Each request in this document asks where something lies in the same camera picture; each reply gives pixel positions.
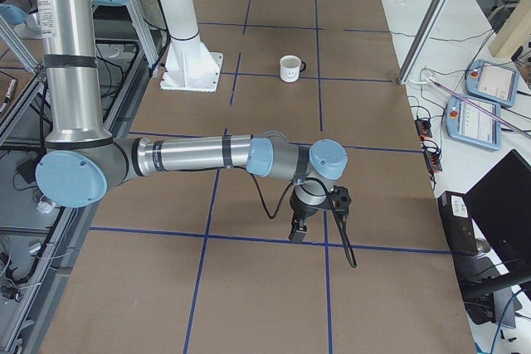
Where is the aluminium frame rail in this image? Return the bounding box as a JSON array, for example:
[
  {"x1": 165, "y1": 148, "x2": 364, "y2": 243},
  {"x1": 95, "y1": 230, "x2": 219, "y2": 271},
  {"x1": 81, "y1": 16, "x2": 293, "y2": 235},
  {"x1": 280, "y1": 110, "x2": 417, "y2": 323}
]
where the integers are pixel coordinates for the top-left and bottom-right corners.
[{"x1": 0, "y1": 59, "x2": 167, "y2": 354}]

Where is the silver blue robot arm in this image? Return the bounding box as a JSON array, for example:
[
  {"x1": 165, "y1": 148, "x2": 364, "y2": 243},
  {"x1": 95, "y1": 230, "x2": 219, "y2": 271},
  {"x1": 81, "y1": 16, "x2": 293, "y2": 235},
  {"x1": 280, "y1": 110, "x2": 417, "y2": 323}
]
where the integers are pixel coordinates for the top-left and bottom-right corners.
[{"x1": 35, "y1": 0, "x2": 351, "y2": 242}]

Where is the aluminium frame post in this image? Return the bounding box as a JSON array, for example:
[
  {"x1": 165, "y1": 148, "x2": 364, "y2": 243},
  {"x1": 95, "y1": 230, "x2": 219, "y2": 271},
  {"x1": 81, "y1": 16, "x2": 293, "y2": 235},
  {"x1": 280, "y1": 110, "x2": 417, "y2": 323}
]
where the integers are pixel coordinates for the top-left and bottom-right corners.
[{"x1": 397, "y1": 0, "x2": 448, "y2": 85}]

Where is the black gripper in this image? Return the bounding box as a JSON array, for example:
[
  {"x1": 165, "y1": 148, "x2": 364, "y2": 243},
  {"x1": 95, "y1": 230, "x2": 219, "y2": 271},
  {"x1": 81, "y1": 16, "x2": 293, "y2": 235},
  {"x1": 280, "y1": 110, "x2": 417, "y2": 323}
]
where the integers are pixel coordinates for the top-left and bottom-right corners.
[{"x1": 288, "y1": 186, "x2": 328, "y2": 242}]

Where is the metal stick with green tip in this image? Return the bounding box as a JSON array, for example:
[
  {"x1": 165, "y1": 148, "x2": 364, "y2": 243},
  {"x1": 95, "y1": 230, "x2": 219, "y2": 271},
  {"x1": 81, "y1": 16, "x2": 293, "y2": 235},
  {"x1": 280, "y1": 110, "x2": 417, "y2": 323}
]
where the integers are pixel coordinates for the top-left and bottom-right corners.
[{"x1": 420, "y1": 77, "x2": 531, "y2": 138}]

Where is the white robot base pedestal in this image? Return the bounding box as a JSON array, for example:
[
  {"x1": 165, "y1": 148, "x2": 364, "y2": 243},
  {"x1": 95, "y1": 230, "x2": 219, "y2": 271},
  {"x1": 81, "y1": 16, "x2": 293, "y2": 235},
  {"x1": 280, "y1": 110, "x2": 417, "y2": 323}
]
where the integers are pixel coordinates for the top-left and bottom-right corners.
[{"x1": 159, "y1": 0, "x2": 223, "y2": 93}]

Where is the teach pendant with red button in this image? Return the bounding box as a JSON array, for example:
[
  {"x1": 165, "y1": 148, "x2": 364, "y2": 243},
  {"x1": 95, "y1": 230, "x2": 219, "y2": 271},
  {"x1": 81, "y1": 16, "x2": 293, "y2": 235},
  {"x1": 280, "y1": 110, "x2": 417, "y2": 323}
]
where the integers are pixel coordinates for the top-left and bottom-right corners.
[{"x1": 465, "y1": 59, "x2": 520, "y2": 107}]

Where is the black laptop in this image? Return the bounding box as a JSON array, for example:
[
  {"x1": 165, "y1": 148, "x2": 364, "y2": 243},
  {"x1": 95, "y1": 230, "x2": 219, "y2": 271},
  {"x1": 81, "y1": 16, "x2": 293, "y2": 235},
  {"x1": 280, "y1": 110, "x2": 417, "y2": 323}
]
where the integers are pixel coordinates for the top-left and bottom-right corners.
[{"x1": 438, "y1": 149, "x2": 530, "y2": 327}]

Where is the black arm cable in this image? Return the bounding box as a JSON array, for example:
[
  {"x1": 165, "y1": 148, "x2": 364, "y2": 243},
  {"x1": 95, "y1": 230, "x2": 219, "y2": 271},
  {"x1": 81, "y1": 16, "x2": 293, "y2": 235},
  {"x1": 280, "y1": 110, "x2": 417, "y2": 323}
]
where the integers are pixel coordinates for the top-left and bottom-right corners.
[{"x1": 248, "y1": 171, "x2": 358, "y2": 269}]

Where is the white mug with black handle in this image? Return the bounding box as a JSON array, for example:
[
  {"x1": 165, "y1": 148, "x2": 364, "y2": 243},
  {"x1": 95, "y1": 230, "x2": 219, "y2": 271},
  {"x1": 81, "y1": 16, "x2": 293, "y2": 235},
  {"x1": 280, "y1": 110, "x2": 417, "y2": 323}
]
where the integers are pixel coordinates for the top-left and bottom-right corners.
[{"x1": 279, "y1": 55, "x2": 306, "y2": 83}]

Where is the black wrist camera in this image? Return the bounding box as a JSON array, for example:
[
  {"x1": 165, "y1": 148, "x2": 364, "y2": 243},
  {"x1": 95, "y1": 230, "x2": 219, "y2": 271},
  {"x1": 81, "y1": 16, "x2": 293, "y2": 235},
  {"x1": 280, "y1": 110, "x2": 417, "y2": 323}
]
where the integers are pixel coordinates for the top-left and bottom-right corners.
[{"x1": 329, "y1": 186, "x2": 352, "y2": 217}]

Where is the wooden beam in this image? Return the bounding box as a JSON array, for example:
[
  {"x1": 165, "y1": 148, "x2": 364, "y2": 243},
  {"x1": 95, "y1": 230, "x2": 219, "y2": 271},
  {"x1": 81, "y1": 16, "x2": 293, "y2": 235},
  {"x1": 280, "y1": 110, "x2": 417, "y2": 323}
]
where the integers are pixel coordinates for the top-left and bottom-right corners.
[{"x1": 489, "y1": 0, "x2": 531, "y2": 58}]

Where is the brown paper table cover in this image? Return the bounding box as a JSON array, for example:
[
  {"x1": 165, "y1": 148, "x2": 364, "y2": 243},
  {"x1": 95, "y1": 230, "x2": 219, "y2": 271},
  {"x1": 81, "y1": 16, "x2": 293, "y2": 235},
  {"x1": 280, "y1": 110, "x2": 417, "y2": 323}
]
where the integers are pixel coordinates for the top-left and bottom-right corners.
[{"x1": 40, "y1": 0, "x2": 475, "y2": 353}]

